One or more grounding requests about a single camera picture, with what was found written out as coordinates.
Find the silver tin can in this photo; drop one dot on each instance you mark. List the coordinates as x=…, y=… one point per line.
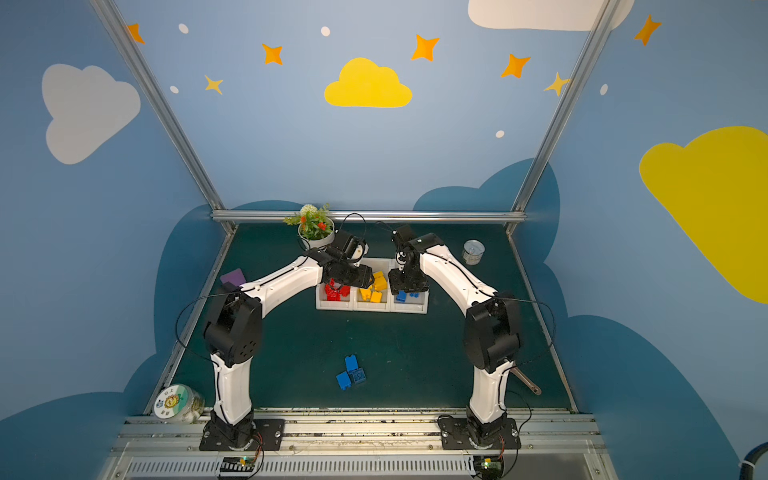
x=473, y=251

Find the brown slotted spatula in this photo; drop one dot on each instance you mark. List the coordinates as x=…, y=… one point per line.
x=525, y=380

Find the left circuit board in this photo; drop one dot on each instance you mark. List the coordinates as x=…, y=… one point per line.
x=241, y=467

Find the blue textured lego brick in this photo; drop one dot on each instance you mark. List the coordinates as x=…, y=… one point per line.
x=357, y=375

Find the blue lego brick bottom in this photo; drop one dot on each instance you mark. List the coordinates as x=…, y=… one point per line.
x=344, y=380

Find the red lego brick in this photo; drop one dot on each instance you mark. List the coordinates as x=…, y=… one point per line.
x=337, y=293

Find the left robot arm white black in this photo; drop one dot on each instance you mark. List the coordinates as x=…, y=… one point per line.
x=233, y=330

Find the white right bin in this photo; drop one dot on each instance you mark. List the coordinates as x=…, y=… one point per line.
x=411, y=305

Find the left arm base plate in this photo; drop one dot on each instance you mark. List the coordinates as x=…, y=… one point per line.
x=247, y=435

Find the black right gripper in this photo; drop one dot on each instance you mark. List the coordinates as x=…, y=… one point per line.
x=408, y=281

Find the white left bin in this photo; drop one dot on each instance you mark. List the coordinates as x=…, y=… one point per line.
x=321, y=303

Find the circuit board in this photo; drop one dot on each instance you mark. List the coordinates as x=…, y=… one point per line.
x=241, y=467
x=487, y=468

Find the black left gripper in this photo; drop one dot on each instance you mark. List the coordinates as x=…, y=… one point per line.
x=351, y=276

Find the potted plant white pot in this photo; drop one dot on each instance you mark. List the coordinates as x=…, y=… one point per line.
x=315, y=227

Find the white bin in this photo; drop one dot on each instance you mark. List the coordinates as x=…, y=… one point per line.
x=321, y=303
x=376, y=264
x=411, y=305

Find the right circuit board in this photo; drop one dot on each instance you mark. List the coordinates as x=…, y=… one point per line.
x=487, y=468

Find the yellow lego brick bottom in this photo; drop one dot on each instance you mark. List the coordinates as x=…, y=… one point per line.
x=380, y=282

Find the purple toy spatula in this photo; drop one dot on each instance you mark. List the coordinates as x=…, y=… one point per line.
x=235, y=277

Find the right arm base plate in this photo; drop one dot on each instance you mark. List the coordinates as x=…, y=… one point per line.
x=458, y=433

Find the white middle bin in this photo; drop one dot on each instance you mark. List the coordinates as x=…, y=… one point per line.
x=376, y=264

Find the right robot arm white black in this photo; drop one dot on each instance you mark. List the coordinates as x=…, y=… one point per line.
x=492, y=335

